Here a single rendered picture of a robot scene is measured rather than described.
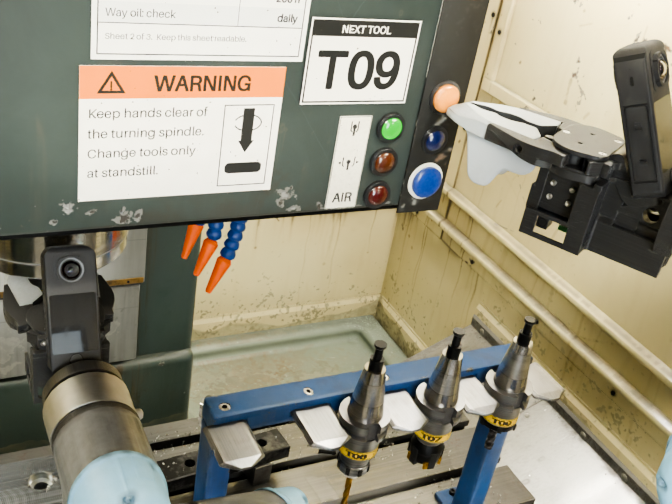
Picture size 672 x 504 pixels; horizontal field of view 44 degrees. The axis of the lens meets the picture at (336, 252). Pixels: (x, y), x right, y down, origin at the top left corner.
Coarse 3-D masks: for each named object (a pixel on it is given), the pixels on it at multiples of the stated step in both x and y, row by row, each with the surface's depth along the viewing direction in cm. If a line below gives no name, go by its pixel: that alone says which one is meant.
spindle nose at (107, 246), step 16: (0, 240) 77; (16, 240) 77; (32, 240) 77; (48, 240) 77; (64, 240) 78; (80, 240) 79; (96, 240) 80; (112, 240) 82; (0, 256) 78; (16, 256) 78; (32, 256) 78; (96, 256) 81; (112, 256) 84; (16, 272) 79; (32, 272) 79
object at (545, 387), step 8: (536, 368) 117; (528, 376) 115; (536, 376) 115; (544, 376) 116; (536, 384) 114; (544, 384) 114; (552, 384) 114; (536, 392) 112; (544, 392) 112; (552, 392) 113; (560, 392) 113; (552, 400) 112
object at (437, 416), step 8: (424, 384) 108; (416, 392) 106; (416, 400) 106; (424, 400) 105; (464, 400) 107; (424, 408) 105; (432, 408) 104; (440, 408) 104; (448, 408) 105; (456, 408) 105; (432, 416) 104; (440, 416) 104; (448, 416) 106; (456, 416) 105; (432, 424) 105; (440, 424) 105; (456, 424) 106
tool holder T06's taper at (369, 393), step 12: (372, 372) 97; (384, 372) 98; (360, 384) 99; (372, 384) 98; (384, 384) 99; (360, 396) 99; (372, 396) 98; (348, 408) 101; (360, 408) 99; (372, 408) 99; (360, 420) 100; (372, 420) 100
